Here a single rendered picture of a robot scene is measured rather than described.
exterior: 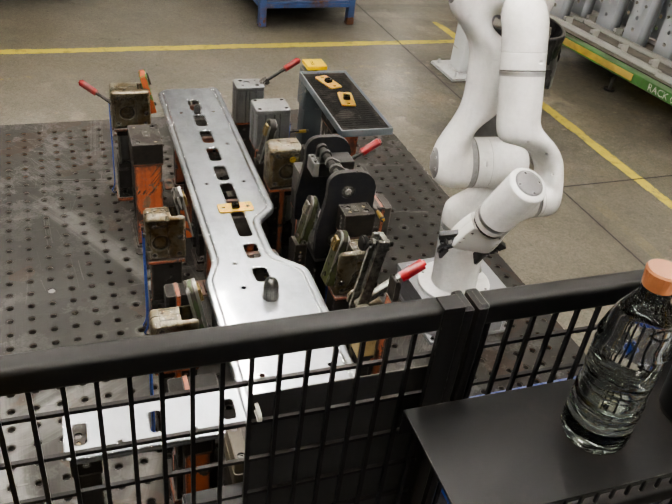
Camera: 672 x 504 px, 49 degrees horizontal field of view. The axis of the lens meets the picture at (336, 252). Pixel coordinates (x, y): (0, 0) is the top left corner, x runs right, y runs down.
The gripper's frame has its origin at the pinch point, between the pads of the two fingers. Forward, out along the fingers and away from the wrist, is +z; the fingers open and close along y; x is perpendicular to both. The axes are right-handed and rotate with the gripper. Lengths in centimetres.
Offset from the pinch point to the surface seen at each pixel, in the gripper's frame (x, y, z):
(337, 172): -6.8, 34.7, -13.2
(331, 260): 10.3, 33.3, -5.4
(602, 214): -125, -163, 138
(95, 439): 54, 75, -14
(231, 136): -43, 52, 30
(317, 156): -16.3, 36.9, -4.8
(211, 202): -11, 57, 15
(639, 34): -316, -254, 171
